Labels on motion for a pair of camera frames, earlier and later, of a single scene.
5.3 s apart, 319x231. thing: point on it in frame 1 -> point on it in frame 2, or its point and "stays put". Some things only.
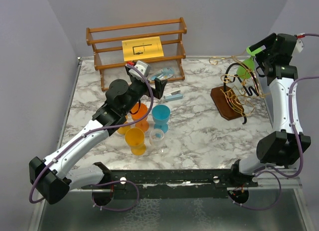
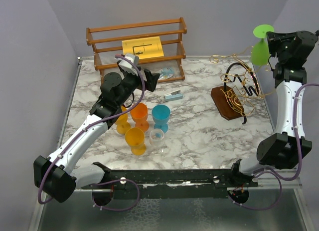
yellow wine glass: x=135 y=137 stays put
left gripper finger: x=159 y=85 -> x=151 y=80
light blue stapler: x=173 y=95 stays put
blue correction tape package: x=165 y=73 stays put
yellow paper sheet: x=142 y=48 stays put
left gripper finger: x=129 y=75 -> x=122 y=71
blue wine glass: x=160 y=114 stays put
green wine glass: x=245 y=70 -> x=260 y=51
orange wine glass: x=138 y=111 stays put
